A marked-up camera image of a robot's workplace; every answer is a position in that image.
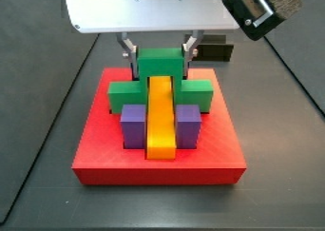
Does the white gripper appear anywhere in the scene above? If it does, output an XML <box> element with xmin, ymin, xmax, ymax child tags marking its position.
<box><xmin>65</xmin><ymin>0</ymin><xmax>238</xmax><ymax>80</ymax></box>

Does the green arch block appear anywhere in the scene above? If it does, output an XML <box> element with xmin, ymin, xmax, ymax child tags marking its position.
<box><xmin>107</xmin><ymin>48</ymin><xmax>212</xmax><ymax>114</ymax></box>

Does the red base board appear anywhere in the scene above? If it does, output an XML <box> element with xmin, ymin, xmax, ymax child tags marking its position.
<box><xmin>72</xmin><ymin>68</ymin><xmax>246</xmax><ymax>185</ymax></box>

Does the yellow long block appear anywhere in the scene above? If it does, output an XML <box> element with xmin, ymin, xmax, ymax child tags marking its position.
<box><xmin>146</xmin><ymin>76</ymin><xmax>176</xmax><ymax>160</ymax></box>

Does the purple arch block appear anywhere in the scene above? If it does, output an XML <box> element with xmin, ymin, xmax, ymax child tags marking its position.
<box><xmin>119</xmin><ymin>105</ymin><xmax>202</xmax><ymax>149</ymax></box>

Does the black angle bracket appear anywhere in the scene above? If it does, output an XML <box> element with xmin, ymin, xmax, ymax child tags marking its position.
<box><xmin>192</xmin><ymin>34</ymin><xmax>234</xmax><ymax>62</ymax></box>

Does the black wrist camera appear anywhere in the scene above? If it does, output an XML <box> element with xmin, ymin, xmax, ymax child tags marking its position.
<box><xmin>222</xmin><ymin>0</ymin><xmax>302</xmax><ymax>41</ymax></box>

